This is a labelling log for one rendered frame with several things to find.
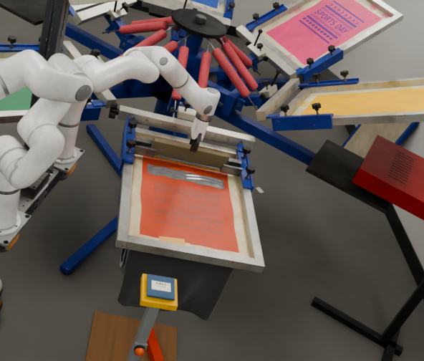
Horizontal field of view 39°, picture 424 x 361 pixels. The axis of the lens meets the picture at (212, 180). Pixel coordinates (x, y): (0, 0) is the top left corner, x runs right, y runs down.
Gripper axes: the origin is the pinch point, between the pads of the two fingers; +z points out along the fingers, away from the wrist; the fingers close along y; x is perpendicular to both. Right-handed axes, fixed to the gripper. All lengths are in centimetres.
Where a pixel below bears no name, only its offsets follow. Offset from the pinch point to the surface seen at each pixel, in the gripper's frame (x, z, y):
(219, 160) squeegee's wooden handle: 13.5, 4.2, 1.5
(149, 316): -13, 25, 81
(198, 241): 3, 12, 50
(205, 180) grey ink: 8.8, 11.8, 9.1
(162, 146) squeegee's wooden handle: -13.8, 3.6, 1.5
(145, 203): -18.5, 12.1, 32.8
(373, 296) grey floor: 158, 108, -35
